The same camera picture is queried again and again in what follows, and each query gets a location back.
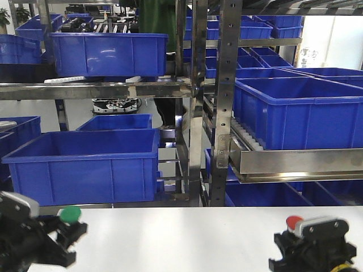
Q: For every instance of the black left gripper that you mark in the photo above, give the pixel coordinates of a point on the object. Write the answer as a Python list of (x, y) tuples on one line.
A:
[(30, 238)]

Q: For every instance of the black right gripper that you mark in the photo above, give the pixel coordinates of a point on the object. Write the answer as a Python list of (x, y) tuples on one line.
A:
[(316, 244)]

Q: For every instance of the red mushroom push button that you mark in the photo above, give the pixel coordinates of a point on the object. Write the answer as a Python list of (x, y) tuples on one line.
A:
[(291, 222)]

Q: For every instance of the green mushroom push button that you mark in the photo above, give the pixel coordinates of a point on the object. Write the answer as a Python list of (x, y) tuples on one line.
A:
[(71, 229)]

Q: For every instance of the blue crate lower left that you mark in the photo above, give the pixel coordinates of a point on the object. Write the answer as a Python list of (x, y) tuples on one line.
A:
[(87, 167)]

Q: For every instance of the stainless steel shelf rack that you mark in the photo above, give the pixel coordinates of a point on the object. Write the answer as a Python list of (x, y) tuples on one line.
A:
[(215, 143)]

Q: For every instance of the large blue crate right shelf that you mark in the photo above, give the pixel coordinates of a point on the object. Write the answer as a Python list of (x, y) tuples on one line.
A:
[(300, 113)]

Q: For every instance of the large blue plastic crate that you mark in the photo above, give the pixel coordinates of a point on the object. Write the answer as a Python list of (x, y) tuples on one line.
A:
[(109, 54)]

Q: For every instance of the person in green shirt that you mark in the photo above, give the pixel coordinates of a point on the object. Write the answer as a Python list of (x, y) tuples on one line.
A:
[(160, 17)]

